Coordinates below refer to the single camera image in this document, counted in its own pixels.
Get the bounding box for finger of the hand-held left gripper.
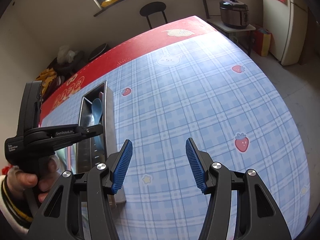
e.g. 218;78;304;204
24;124;103;153

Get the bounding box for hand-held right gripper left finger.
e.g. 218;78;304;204
29;139;133;240

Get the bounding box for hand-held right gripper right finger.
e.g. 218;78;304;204
185;137;292;240

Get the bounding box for blue spoon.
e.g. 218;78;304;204
90;98;104;155

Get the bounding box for metal utensil tray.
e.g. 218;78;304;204
74;80;127;209

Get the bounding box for person's left hand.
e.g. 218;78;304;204
5;158;60;203

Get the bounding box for grey bin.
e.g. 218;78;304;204
49;51;85;75

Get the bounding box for blue plaid table mat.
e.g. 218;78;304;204
40;31;312;240

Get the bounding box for white plastic bags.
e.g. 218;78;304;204
57;45;77;63

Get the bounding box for black air fryer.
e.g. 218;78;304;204
87;44;109;62

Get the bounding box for red printed tablecloth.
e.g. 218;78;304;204
40;16;218;120

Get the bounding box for red paper bag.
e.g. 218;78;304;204
254;27;272;57

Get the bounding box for small white side table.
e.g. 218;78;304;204
209;20;257;55

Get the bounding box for black round-back chair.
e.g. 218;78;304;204
139;2;168;30

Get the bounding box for electric pressure cooker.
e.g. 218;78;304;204
219;0;250;29

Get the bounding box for white refrigerator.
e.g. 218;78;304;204
262;0;310;67

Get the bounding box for black metal frame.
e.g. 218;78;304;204
199;0;225;19

